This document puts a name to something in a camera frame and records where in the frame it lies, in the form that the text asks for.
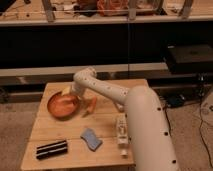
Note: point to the white cylinder on table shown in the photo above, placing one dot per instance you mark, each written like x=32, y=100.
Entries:
x=119, y=107

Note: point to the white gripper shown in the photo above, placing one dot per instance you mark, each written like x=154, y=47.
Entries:
x=77, y=89

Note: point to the orange ceramic bowl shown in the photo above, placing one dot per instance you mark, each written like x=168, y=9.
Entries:
x=60, y=106

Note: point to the orange carrot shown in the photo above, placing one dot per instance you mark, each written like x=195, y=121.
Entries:
x=91, y=106

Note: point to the black box on shelf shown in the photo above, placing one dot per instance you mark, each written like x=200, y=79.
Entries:
x=190, y=59

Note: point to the orange object on shelf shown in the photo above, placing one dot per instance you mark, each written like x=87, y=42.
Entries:
x=112, y=7

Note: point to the black striped rectangular block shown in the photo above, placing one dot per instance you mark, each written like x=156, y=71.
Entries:
x=52, y=149

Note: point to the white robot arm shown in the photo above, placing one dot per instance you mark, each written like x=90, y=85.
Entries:
x=151, y=141

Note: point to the blue sponge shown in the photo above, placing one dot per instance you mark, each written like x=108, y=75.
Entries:
x=92, y=141

